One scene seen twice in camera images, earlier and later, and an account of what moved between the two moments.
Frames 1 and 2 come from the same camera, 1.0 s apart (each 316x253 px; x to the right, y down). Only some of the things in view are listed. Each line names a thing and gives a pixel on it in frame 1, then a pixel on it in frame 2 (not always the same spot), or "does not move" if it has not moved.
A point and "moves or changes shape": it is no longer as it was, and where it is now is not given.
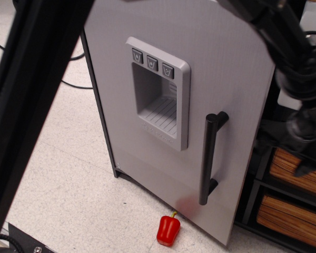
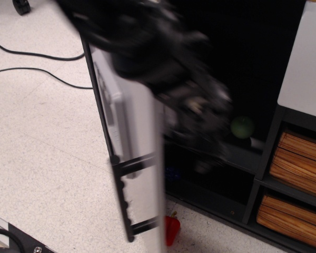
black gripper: (304, 131) → (203, 123)
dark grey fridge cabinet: (248, 235) → (245, 33)
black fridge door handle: (213, 123) → (120, 166)
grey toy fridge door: (188, 86) moves or changes shape
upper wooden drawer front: (285, 165) does not move
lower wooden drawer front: (301, 222) does not move
